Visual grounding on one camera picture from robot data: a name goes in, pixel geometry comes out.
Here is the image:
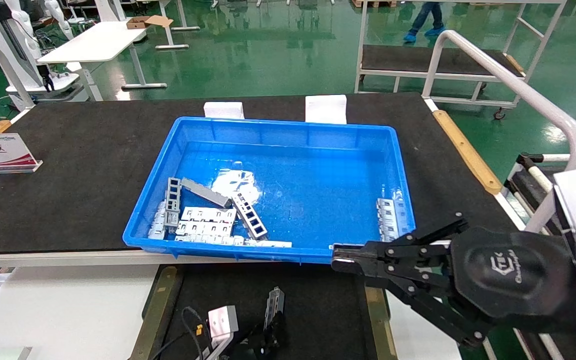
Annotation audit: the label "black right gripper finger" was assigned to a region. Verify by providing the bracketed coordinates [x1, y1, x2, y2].
[332, 215, 469, 266]
[332, 260, 492, 349]

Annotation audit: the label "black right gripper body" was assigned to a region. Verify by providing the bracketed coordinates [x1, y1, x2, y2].
[449, 230, 576, 322]

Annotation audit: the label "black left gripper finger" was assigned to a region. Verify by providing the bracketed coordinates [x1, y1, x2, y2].
[262, 312, 289, 348]

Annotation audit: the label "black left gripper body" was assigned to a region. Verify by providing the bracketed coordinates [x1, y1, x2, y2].
[233, 332, 279, 360]

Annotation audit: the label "grey slotted metal part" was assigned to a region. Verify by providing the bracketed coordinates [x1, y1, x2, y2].
[264, 286, 286, 317]

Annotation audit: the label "flat white strip part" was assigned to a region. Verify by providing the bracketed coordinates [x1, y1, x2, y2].
[243, 239, 293, 249]

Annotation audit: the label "grey ladder part dark slots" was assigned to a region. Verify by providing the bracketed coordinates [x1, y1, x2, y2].
[231, 192, 269, 241]

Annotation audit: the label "grey ladder-shaped metal part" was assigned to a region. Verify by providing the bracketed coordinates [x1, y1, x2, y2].
[164, 177, 182, 231]

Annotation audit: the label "black-top trolley with white tubes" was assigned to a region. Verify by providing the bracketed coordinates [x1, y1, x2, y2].
[504, 152, 576, 232]

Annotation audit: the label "long yellow wooden edge strip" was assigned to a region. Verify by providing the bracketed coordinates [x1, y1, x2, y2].
[432, 109, 504, 196]

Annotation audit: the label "blue plastic bin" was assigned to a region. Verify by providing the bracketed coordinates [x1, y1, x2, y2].
[122, 116, 417, 265]

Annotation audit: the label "clear plastic bag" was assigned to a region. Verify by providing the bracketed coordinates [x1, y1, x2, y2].
[211, 169, 264, 201]

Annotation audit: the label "tall white tape patch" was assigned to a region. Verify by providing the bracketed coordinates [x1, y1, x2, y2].
[305, 94, 348, 125]

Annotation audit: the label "short white tape patch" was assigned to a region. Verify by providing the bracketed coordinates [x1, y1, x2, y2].
[203, 101, 245, 120]

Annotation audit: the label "person in blue jeans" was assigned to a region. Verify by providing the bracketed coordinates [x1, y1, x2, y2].
[402, 0, 448, 43]

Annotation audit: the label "open cardboard box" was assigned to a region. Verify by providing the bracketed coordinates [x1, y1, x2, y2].
[126, 15, 174, 30]

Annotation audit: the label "white desk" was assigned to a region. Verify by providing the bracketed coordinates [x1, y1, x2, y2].
[37, 20, 169, 102]

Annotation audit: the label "white robot on stand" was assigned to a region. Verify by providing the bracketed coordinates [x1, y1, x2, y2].
[0, 0, 81, 108]

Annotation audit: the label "metal bracket at right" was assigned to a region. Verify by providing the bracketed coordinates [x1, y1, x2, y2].
[376, 198, 400, 242]

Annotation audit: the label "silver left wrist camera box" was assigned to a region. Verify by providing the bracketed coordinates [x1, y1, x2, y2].
[207, 305, 240, 360]

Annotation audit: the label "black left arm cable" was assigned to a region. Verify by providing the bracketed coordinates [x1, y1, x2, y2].
[150, 306, 209, 360]

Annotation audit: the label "white bracket part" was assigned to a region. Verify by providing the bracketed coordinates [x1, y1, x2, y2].
[148, 201, 168, 240]
[175, 221, 234, 237]
[181, 206, 237, 224]
[174, 234, 244, 246]

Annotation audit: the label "tall white-frame trolley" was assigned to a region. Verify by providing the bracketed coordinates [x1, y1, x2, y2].
[354, 0, 569, 121]

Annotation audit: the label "white desk frame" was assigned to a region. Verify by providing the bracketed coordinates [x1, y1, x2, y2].
[158, 0, 201, 51]

